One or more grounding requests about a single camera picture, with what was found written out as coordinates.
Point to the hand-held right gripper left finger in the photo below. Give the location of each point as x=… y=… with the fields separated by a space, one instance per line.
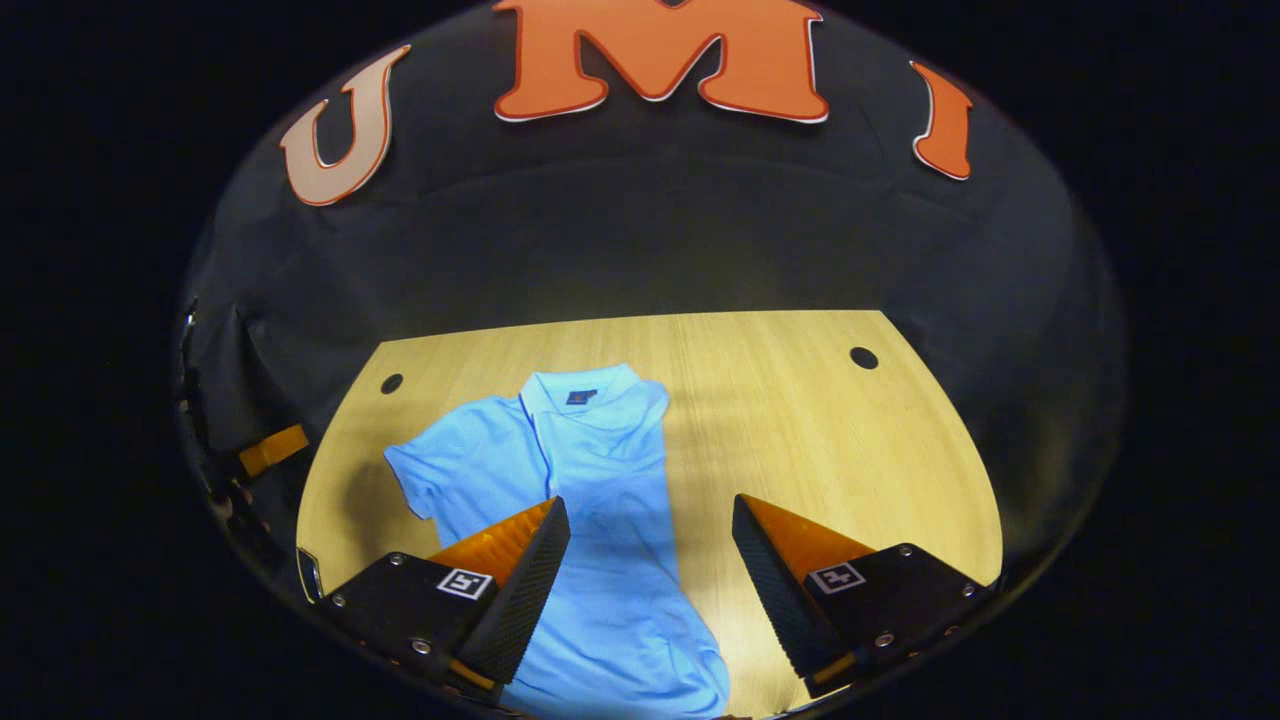
x=520 y=600

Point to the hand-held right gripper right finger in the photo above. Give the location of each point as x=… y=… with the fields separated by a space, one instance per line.
x=775 y=590

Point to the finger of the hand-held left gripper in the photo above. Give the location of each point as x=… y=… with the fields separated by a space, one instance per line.
x=272 y=450

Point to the light blue T-shirt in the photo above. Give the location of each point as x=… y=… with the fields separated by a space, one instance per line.
x=600 y=450

